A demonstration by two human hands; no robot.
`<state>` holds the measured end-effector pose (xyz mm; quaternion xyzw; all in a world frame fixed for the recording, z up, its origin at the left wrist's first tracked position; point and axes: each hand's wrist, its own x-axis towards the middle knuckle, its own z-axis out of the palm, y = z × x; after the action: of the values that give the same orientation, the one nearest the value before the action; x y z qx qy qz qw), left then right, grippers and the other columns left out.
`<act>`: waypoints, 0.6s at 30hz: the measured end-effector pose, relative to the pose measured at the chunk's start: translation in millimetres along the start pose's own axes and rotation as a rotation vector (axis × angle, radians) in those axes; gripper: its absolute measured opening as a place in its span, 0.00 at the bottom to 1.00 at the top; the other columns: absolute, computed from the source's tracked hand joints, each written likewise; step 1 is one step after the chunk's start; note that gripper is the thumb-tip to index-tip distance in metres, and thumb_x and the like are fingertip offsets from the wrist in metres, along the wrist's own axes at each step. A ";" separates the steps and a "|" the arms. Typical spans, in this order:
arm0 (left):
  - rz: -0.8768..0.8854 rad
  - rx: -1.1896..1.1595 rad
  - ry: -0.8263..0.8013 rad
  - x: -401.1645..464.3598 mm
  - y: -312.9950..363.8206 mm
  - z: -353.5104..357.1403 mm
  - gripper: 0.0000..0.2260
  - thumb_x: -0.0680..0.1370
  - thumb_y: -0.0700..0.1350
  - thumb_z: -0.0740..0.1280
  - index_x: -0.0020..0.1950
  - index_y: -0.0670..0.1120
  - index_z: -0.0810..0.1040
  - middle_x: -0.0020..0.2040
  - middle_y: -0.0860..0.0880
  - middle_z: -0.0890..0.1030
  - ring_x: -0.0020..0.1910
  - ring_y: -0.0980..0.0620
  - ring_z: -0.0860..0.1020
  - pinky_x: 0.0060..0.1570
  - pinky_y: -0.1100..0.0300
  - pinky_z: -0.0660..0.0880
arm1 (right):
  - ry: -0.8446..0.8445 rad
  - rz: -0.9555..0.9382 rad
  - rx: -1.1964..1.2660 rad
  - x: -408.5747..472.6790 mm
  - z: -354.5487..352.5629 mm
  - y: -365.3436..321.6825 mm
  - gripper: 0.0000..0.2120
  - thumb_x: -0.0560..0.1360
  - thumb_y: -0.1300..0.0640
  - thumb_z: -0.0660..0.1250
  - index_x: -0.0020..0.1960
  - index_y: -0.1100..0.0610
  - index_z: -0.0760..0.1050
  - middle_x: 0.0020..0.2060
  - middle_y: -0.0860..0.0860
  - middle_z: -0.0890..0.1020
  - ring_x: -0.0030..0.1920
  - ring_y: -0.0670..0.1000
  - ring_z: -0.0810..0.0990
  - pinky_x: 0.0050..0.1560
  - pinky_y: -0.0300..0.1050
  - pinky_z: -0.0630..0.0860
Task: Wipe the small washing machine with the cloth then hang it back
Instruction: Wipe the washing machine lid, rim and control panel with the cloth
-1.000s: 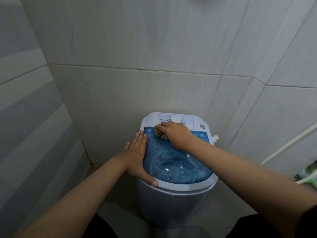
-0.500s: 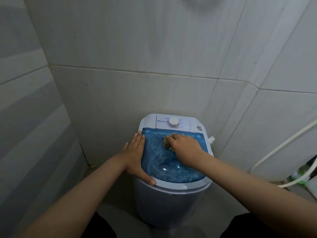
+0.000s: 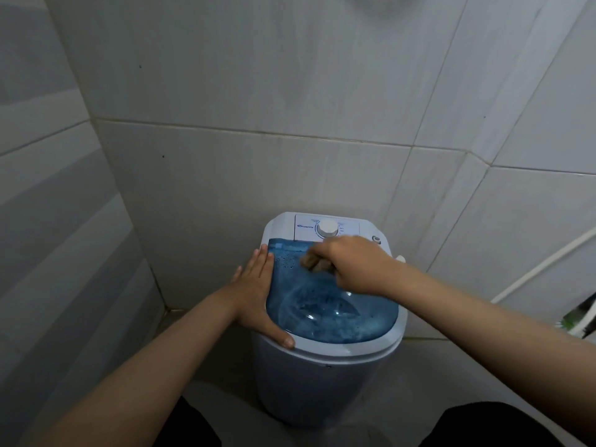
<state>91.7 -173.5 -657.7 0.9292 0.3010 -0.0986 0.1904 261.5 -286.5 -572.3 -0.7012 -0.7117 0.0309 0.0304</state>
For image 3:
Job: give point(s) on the person's left hand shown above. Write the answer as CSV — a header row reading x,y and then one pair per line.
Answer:
x,y
249,302

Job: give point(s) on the person's right hand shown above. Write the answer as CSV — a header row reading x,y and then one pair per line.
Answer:
x,y
361,267

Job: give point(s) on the person's left little finger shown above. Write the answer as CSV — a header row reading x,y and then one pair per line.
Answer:
x,y
238,280

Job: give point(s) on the person's right fingers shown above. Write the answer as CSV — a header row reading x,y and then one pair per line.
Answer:
x,y
319,261

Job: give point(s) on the person's left thumb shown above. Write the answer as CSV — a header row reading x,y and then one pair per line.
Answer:
x,y
281,336

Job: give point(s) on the person's left middle finger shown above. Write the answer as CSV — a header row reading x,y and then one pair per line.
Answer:
x,y
262,269

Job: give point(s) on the blue transparent washer lid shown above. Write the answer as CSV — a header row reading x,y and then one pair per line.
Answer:
x,y
326,318

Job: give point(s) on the white mini washing machine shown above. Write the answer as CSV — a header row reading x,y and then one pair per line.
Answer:
x,y
302,391

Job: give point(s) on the person's left forearm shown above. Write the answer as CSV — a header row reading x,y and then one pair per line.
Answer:
x,y
153,367

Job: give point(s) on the person's right forearm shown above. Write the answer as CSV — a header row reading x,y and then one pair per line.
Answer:
x,y
503,339

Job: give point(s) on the white round timer dial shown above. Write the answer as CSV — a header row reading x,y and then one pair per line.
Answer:
x,y
328,228

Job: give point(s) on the person's left leg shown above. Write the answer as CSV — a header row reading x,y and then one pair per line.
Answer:
x,y
188,425

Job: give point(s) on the person's leg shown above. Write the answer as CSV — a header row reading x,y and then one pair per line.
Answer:
x,y
188,425
493,425

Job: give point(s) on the person's right leg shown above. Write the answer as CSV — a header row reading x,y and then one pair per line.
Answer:
x,y
493,425

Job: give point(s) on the green brush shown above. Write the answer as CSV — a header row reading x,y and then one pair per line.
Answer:
x,y
575,316

